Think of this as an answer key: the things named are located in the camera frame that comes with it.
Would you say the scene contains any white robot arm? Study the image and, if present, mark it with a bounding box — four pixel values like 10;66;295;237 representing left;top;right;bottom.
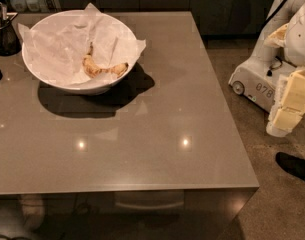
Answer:
264;2;305;137

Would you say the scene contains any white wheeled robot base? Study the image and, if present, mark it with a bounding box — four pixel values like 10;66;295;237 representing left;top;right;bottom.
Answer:
229;0;305;112

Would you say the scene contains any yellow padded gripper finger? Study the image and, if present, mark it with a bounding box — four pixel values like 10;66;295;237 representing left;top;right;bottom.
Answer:
266;67;305;137

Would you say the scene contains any black wire mesh basket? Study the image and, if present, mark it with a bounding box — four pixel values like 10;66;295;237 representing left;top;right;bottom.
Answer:
0;2;21;56

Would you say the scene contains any white crumpled paper liner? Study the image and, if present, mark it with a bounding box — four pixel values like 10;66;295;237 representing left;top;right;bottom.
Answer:
17;2;147;87

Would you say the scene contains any brown spotted banana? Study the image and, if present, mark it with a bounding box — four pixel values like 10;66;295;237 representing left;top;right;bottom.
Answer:
82;43;129;78

